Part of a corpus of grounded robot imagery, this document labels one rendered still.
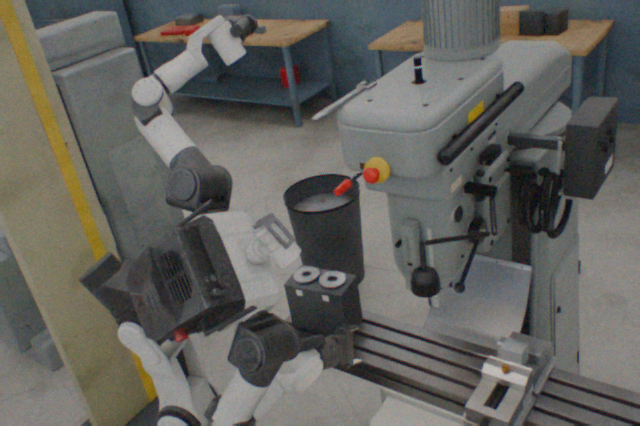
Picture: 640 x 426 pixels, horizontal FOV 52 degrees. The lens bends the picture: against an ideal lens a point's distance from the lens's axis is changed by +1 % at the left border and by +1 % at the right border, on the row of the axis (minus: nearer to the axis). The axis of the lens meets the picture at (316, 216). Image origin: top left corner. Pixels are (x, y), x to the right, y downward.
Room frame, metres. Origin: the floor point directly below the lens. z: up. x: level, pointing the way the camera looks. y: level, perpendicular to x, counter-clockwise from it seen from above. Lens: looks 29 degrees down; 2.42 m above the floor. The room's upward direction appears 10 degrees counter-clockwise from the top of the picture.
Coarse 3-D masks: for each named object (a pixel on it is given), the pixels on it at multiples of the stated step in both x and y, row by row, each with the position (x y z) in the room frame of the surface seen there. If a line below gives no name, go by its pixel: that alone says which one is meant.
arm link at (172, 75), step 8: (184, 56) 1.74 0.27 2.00; (192, 56) 1.74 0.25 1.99; (168, 64) 1.73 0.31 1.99; (176, 64) 1.73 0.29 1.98; (184, 64) 1.73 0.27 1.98; (192, 64) 1.73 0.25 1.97; (160, 72) 1.71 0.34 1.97; (168, 72) 1.71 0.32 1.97; (176, 72) 1.71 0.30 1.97; (184, 72) 1.72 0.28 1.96; (192, 72) 1.73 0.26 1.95; (160, 80) 1.70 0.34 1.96; (168, 80) 1.70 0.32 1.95; (176, 80) 1.71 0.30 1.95; (184, 80) 1.72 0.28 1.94; (168, 88) 1.70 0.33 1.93; (176, 88) 1.71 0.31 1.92; (160, 104) 1.64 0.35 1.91; (168, 104) 1.68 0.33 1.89
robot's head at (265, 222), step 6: (264, 216) 1.35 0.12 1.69; (270, 216) 1.32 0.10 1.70; (258, 222) 1.34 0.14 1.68; (264, 222) 1.31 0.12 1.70; (270, 222) 1.31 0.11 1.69; (276, 222) 1.32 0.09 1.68; (258, 228) 1.32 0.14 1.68; (264, 228) 1.31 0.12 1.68; (270, 228) 1.30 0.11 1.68; (282, 228) 1.32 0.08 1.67; (252, 234) 1.34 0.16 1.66; (258, 234) 1.31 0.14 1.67; (276, 234) 1.30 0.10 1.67; (288, 234) 1.31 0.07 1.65; (276, 240) 1.30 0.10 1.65; (282, 240) 1.30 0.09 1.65; (294, 240) 1.31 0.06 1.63; (288, 246) 1.29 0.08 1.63
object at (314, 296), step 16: (304, 272) 1.84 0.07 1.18; (320, 272) 1.84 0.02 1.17; (336, 272) 1.80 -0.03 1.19; (288, 288) 1.80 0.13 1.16; (304, 288) 1.76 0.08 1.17; (320, 288) 1.75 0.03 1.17; (336, 288) 1.73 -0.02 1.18; (352, 288) 1.75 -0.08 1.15; (288, 304) 1.81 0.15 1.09; (304, 304) 1.77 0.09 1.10; (320, 304) 1.73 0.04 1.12; (336, 304) 1.70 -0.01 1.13; (352, 304) 1.74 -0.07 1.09; (304, 320) 1.78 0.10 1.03; (320, 320) 1.74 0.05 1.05; (336, 320) 1.71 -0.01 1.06; (352, 320) 1.73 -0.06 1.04
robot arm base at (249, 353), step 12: (240, 324) 1.21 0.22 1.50; (252, 324) 1.22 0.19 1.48; (264, 324) 1.25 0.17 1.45; (276, 324) 1.27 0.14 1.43; (288, 324) 1.26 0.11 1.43; (240, 336) 1.19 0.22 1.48; (252, 336) 1.17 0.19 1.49; (240, 348) 1.17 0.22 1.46; (252, 348) 1.15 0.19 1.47; (264, 348) 1.14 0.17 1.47; (300, 348) 1.22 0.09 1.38; (228, 360) 1.18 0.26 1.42; (240, 360) 1.16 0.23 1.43; (252, 360) 1.14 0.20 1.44; (264, 360) 1.13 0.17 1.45; (288, 360) 1.22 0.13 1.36; (252, 372) 1.13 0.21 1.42
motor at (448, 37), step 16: (432, 0) 1.67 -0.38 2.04; (448, 0) 1.64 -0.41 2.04; (464, 0) 1.62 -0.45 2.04; (480, 0) 1.62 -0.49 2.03; (496, 0) 1.65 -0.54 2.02; (432, 16) 1.67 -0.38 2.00; (448, 16) 1.64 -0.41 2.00; (464, 16) 1.62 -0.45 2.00; (480, 16) 1.62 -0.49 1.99; (496, 16) 1.65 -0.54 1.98; (432, 32) 1.67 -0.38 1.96; (448, 32) 1.64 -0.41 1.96; (464, 32) 1.62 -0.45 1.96; (480, 32) 1.62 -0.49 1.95; (496, 32) 1.65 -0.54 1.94; (432, 48) 1.68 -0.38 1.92; (448, 48) 1.64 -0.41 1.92; (464, 48) 1.62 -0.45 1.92; (480, 48) 1.62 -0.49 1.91; (496, 48) 1.65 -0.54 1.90
